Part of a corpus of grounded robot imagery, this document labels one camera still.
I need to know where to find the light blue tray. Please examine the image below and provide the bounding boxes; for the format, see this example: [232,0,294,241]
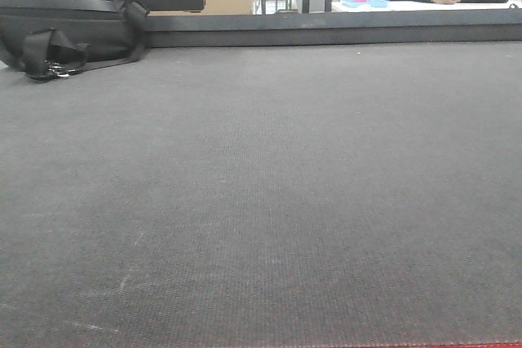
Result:
[340,0,388,8]

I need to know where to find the white background table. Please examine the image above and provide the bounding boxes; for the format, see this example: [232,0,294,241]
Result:
[332,0,521,12]

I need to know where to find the black fabric bag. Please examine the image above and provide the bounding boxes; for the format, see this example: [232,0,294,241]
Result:
[1,0,149,81]

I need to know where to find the dark conveyor side rail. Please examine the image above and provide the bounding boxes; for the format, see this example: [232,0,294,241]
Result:
[144,7,521,48]

